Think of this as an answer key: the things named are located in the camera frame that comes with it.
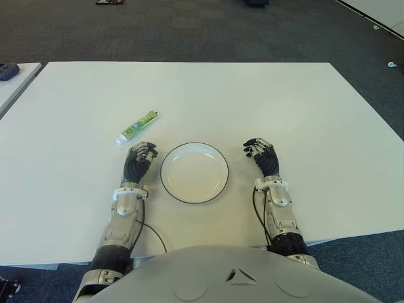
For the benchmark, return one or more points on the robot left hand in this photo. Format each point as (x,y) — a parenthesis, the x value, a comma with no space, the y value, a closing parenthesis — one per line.
(135,167)

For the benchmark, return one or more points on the dark blue controller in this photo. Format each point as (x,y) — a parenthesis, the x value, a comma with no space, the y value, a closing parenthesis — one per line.
(8,72)

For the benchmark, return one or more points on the green white toothpaste tube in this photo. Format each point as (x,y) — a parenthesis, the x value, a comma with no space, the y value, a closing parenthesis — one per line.
(139,125)

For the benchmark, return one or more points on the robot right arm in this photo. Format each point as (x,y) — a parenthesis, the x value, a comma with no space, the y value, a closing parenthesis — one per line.
(279,221)

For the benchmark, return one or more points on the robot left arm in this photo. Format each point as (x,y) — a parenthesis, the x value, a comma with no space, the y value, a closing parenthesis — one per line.
(123,211)

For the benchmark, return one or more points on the grey robot torso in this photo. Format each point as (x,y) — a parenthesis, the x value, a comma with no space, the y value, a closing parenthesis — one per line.
(221,277)

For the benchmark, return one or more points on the white background table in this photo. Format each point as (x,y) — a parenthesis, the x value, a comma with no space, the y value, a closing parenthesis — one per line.
(378,9)

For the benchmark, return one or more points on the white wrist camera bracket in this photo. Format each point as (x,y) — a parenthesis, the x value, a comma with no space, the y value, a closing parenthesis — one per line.
(129,190)
(271,181)

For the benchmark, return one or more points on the white plate with black rim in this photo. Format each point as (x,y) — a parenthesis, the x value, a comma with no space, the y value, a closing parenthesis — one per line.
(194,180)

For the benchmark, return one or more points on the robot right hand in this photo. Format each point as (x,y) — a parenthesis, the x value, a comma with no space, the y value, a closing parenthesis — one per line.
(268,161)

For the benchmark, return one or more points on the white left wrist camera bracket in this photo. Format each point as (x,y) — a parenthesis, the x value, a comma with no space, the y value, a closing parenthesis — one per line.
(129,190)

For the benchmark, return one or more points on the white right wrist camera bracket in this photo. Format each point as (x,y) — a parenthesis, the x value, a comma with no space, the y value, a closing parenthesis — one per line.
(271,181)

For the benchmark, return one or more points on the black metal bracket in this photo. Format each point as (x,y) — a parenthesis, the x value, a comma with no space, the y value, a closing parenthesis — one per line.
(9,285)

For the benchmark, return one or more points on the white side table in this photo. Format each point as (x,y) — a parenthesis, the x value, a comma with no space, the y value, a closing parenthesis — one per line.
(19,85)

